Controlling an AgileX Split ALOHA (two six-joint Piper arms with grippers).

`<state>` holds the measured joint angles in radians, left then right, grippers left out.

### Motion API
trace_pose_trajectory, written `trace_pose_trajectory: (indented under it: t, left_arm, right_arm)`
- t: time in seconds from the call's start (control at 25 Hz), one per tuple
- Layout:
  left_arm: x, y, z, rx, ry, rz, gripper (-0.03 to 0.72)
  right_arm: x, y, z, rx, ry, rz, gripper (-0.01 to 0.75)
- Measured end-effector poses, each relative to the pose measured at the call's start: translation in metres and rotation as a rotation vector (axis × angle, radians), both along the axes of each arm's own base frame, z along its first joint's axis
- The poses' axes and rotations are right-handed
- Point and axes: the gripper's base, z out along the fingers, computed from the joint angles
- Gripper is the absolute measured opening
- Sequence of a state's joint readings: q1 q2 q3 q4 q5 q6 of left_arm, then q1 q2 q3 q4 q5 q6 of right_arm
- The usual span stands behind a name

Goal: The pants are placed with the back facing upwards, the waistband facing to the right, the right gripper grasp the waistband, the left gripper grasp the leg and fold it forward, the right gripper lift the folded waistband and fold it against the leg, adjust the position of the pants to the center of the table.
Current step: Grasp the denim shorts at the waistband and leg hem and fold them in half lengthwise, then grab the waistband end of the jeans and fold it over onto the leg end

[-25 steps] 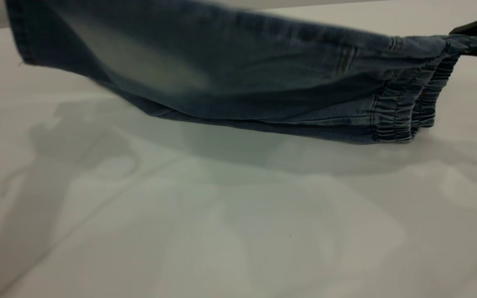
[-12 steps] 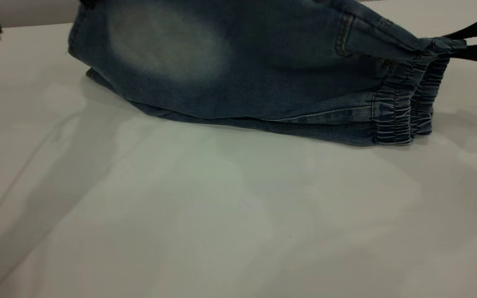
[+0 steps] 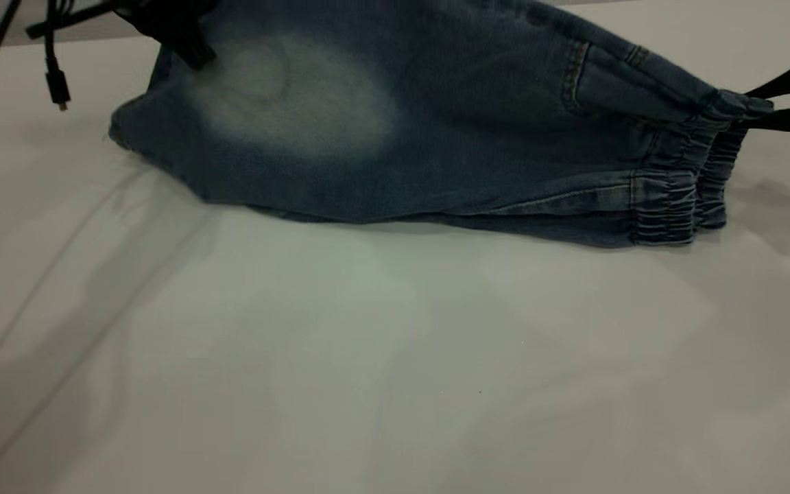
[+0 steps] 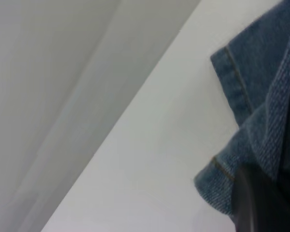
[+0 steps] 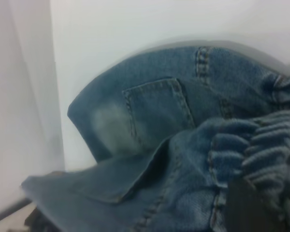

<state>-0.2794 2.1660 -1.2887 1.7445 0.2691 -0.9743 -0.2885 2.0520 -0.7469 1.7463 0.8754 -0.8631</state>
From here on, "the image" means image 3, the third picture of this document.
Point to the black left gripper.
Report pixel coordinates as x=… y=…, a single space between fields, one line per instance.
x=169 y=15

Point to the blue denim shorts with print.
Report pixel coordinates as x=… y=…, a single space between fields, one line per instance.
x=436 y=137

